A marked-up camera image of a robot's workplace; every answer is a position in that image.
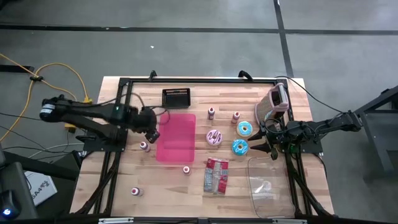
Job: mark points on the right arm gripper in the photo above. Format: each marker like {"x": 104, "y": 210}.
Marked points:
{"x": 275, "y": 135}

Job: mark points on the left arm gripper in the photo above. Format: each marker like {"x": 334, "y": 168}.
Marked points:
{"x": 146, "y": 119}

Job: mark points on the blue frosted donut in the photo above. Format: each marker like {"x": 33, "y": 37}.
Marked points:
{"x": 248, "y": 133}
{"x": 244, "y": 152}

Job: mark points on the pink frosted donut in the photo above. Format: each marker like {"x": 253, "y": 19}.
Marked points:
{"x": 217, "y": 141}

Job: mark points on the red food colouring bottle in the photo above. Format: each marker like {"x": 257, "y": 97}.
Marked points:
{"x": 211, "y": 113}

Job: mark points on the red snack packet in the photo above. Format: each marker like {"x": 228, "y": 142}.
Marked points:
{"x": 216, "y": 180}

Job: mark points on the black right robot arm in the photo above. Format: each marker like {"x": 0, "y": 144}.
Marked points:
{"x": 329, "y": 124}

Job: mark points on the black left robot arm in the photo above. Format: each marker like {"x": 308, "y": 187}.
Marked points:
{"x": 93, "y": 112}

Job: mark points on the pink translucent plastic bin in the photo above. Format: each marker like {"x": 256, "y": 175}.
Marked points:
{"x": 175, "y": 140}

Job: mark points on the black mesh basket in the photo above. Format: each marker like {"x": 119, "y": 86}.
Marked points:
{"x": 176, "y": 99}

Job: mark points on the clear plastic container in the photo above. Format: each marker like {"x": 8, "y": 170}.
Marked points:
{"x": 270, "y": 199}

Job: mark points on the yellow power plug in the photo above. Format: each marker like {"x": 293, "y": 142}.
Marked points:
{"x": 71, "y": 127}

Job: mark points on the black side desk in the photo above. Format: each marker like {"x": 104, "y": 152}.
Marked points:
{"x": 46, "y": 167}

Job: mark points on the black metal side table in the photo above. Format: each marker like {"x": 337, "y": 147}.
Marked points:
{"x": 377, "y": 140}

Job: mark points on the white printed cardboard box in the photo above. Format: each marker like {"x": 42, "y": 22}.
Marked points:
{"x": 42, "y": 189}

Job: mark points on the black stand foot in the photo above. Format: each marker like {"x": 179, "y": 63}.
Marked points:
{"x": 18, "y": 68}

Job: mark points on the black computer mouse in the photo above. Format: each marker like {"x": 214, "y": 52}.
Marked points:
{"x": 9, "y": 203}

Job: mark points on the black aluminium table frame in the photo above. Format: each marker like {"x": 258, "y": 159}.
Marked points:
{"x": 186, "y": 80}

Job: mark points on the silver metal bracket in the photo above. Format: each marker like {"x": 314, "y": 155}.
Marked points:
{"x": 115, "y": 220}
{"x": 289, "y": 221}

